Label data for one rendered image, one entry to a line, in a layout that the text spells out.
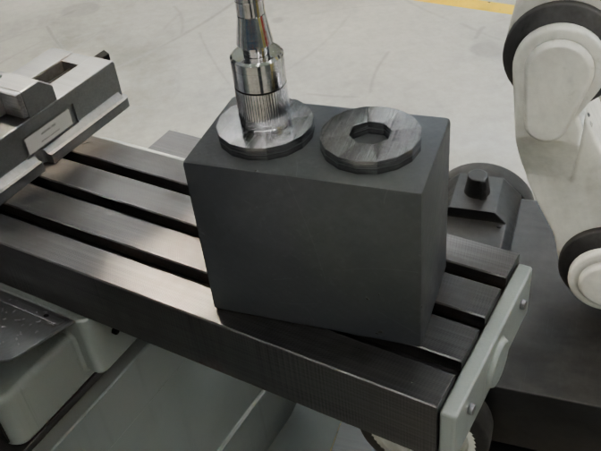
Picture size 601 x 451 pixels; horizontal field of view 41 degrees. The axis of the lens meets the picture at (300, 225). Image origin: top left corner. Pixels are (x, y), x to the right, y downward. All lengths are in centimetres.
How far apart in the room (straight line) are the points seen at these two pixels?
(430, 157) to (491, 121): 214
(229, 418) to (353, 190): 83
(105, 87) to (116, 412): 45
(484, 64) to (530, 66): 215
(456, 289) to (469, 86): 223
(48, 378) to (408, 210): 53
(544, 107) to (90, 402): 69
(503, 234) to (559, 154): 35
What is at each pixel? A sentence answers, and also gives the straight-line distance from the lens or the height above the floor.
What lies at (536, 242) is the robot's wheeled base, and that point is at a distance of 147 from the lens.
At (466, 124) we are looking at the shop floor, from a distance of 282.
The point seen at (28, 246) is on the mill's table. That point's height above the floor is 93.
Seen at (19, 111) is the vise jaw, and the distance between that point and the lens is 110.
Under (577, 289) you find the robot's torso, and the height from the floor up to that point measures 66.
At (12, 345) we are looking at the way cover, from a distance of 97.
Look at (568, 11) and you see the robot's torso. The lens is 104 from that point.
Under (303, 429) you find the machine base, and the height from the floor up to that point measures 20.
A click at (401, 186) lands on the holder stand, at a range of 67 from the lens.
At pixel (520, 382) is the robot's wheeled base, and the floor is 57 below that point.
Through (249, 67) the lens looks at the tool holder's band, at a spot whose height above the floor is 119.
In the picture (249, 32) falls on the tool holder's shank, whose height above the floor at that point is 122.
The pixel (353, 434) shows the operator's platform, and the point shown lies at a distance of 138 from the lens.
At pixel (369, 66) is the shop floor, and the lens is 319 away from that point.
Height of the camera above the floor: 152
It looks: 39 degrees down
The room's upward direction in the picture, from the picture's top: 7 degrees counter-clockwise
